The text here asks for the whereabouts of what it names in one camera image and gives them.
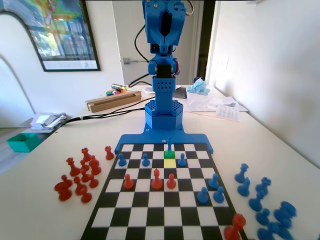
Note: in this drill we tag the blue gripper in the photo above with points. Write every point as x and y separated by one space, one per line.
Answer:
165 41

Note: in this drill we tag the blue pawn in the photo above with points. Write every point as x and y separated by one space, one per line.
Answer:
169 146

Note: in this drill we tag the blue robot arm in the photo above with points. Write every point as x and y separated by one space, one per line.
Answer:
163 117

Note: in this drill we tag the blue pawn chess piece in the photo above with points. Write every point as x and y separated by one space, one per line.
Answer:
181 160
218 195
213 181
262 217
145 160
121 160
202 196
267 233

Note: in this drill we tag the red rook chess piece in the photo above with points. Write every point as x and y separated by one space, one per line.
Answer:
109 153
86 155

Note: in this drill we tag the red pawn chess piece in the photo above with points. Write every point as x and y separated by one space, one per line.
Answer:
85 176
128 182
171 181
93 182
86 196
84 165

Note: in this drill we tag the blue queen chess piece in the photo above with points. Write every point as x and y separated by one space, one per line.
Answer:
241 173

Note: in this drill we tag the red queen chess piece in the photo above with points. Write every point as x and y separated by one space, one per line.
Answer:
73 168

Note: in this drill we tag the blue rook chess piece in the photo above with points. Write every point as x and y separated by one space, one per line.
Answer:
263 185

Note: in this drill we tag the red piece board corner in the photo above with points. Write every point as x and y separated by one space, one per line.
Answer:
233 228

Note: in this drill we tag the small white paper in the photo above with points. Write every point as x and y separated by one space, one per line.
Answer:
147 90

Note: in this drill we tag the blue crumpled wrapper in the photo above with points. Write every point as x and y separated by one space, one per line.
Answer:
198 87

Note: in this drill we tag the clear plastic bag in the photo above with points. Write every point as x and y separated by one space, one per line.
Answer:
197 102

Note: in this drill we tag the colourful marker set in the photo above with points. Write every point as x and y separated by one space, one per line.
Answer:
113 93

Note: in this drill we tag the long cardboard box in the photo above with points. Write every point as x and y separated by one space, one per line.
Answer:
115 101

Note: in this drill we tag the thin orange stick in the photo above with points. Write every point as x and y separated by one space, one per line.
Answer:
200 114

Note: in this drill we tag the white paper sheets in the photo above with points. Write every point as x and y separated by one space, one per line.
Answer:
230 102

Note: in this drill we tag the black framed poster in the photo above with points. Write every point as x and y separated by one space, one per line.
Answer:
65 37

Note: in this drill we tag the printed paper sheet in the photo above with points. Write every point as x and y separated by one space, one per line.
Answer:
227 112

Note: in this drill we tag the grey paper pile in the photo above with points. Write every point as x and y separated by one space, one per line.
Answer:
47 120

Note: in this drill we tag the black white chessboard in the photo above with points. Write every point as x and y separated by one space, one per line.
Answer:
160 207

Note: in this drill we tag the green plastic bin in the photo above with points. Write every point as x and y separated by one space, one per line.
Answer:
23 142

